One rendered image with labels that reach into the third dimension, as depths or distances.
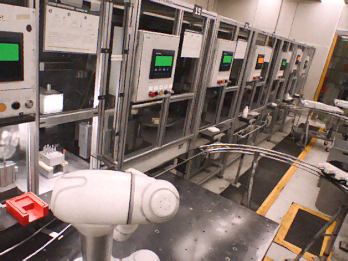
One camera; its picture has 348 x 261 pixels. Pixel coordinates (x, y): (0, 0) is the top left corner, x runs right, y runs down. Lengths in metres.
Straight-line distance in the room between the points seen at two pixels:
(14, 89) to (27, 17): 0.31
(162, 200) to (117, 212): 0.11
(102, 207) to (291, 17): 9.07
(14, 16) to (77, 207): 0.88
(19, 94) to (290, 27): 8.67
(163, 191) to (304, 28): 8.87
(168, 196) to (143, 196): 0.06
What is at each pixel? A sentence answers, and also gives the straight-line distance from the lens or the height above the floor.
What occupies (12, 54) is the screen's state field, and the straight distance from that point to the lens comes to 1.33.
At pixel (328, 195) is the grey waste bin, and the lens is 3.98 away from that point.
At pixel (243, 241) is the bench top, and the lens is 1.91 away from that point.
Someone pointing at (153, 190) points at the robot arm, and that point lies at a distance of 0.68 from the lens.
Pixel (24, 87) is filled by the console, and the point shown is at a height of 1.50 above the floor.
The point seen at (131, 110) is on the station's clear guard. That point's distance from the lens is 1.94.
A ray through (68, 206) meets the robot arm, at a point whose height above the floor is 1.41.
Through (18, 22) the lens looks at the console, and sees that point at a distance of 1.35.
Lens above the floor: 1.83
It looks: 19 degrees down
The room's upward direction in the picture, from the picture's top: 10 degrees clockwise
